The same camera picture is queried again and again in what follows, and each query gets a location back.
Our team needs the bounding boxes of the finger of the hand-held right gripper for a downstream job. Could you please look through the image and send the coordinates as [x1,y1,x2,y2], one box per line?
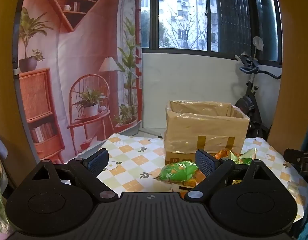
[284,148,308,173]

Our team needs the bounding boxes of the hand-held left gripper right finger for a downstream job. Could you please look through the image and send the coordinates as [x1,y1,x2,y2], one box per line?
[184,149,271,203]

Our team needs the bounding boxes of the orange and green snack packet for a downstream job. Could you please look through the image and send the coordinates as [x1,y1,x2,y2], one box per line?
[215,149,235,161]

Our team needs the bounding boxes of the black framed window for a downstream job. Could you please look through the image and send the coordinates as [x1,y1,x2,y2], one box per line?
[118,0,284,67]

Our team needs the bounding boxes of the bright green snack packet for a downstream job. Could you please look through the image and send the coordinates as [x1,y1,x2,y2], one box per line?
[160,160,199,182]

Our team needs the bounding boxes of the light green snack packet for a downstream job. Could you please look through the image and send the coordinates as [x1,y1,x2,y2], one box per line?
[234,147,257,165]

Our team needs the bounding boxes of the pale round paddle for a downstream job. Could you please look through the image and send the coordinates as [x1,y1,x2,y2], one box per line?
[252,36,264,60]

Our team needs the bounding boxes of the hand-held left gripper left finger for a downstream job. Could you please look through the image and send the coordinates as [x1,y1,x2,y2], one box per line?
[32,148,119,202]

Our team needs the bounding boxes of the cardboard box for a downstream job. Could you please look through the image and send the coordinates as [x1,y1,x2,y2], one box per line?
[164,100,250,164]

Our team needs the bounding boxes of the white apartment building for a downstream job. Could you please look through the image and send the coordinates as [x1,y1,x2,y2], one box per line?
[141,0,218,50]

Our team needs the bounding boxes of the black exercise bike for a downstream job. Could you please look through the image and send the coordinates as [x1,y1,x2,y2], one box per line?
[234,51,281,140]

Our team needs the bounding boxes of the checkered floral tablecloth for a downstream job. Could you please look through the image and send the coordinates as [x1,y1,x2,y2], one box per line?
[96,134,308,225]

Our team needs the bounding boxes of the printed room backdrop cloth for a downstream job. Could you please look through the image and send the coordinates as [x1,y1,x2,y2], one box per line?
[13,0,143,165]

